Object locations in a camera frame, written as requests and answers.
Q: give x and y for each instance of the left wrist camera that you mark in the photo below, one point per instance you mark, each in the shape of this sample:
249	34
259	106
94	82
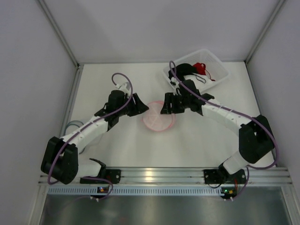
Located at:
125	87

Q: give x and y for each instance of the aluminium mounting rail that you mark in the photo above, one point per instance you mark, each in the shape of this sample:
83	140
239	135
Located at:
170	168

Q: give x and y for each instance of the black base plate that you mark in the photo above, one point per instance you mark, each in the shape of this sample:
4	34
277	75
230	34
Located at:
113	175
215	176

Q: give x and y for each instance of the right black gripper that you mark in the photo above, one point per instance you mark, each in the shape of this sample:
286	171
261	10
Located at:
175	103

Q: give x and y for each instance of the black garment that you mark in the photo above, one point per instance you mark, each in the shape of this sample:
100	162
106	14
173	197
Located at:
183	70

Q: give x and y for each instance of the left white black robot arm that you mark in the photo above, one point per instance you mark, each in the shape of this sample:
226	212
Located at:
63	159

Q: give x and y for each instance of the perforated white cable duct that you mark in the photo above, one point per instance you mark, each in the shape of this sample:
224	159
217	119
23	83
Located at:
138	191

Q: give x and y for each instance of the pink trimmed mesh laundry bag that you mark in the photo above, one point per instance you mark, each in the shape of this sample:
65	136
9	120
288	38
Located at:
154	120

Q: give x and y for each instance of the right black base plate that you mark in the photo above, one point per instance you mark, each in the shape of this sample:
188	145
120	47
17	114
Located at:
215	176

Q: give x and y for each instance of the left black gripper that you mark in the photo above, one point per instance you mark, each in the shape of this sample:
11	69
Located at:
131	105

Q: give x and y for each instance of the white plastic basket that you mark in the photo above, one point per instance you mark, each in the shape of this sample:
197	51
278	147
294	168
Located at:
213	64

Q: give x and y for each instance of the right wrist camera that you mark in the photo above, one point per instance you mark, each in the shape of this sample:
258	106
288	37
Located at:
175	84

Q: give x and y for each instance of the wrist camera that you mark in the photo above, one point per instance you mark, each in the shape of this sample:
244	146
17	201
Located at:
125	87
175	84

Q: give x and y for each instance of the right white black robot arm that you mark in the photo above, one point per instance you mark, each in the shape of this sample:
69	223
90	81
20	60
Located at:
255	139

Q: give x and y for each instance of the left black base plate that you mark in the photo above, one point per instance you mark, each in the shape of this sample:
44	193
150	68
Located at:
113	175

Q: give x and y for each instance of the red garment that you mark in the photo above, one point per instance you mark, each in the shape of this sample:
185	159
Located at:
201	70

